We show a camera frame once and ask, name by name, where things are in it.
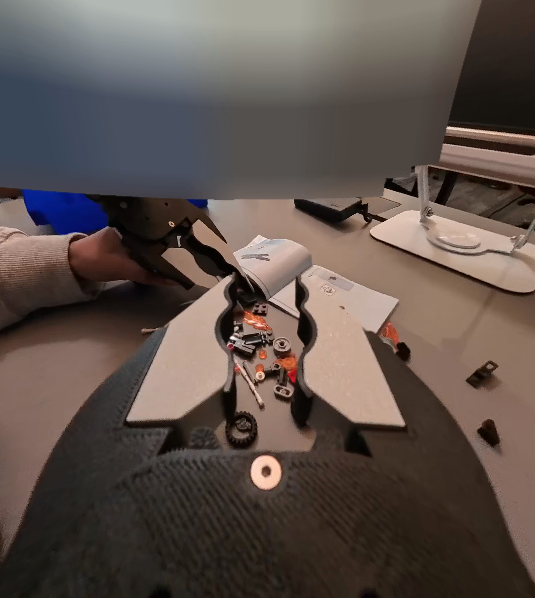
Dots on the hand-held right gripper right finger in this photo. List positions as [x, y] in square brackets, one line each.
[347, 373]

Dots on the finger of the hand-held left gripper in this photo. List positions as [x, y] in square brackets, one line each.
[178, 261]
[204, 222]

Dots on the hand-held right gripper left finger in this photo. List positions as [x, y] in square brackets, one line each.
[183, 373]

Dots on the pile of lego pieces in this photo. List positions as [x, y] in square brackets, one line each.
[282, 345]

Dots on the lego instruction booklet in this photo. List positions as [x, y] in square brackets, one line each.
[277, 266]

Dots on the person's left forearm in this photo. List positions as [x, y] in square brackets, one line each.
[15, 280]

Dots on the thin black lego tyre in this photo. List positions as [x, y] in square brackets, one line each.
[229, 427]

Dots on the long black lego piece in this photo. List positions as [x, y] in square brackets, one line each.
[482, 373]

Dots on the small black lego piece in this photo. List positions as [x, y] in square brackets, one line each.
[489, 432]

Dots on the person's left hand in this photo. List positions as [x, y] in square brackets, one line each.
[99, 257]

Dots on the blue plastic bin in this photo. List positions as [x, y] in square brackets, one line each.
[52, 210]

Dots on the black power adapter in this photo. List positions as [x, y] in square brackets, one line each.
[328, 208]

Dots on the white monitor stand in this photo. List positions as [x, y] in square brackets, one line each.
[463, 252]

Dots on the silver monitor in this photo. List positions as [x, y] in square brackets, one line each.
[505, 70]

